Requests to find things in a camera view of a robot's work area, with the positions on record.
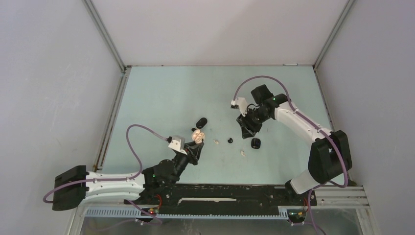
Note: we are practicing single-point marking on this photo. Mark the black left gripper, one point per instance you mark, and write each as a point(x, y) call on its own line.
point(193, 150)

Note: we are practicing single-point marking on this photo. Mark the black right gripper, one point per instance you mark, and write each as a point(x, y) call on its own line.
point(247, 132)

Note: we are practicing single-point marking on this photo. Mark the black charging case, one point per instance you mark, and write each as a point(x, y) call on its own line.
point(255, 143)

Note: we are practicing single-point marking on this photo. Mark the beige earbud charging case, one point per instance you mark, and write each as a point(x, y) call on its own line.
point(198, 136)

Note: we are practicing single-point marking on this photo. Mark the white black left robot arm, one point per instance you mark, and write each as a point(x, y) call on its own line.
point(77, 185)

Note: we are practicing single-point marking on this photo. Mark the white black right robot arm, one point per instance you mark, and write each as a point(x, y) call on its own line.
point(329, 150)

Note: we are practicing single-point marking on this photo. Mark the black closed earbud case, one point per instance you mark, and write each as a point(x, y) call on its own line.
point(201, 123)

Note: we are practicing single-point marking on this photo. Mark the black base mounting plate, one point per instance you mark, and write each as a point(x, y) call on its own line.
point(225, 200)

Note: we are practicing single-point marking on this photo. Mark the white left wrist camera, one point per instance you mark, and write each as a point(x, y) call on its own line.
point(176, 143)

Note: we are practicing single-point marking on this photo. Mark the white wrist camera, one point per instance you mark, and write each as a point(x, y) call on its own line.
point(240, 104)
point(176, 143)

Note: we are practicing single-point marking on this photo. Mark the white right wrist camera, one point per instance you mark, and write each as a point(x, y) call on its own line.
point(240, 104)

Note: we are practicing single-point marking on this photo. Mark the aluminium frame rail left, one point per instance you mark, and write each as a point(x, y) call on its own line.
point(121, 83)

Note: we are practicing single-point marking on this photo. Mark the aluminium frame rail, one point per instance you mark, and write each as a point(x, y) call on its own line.
point(121, 83)
point(331, 95)

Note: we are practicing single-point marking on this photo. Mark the aluminium frame rail right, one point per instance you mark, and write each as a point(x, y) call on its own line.
point(331, 95)

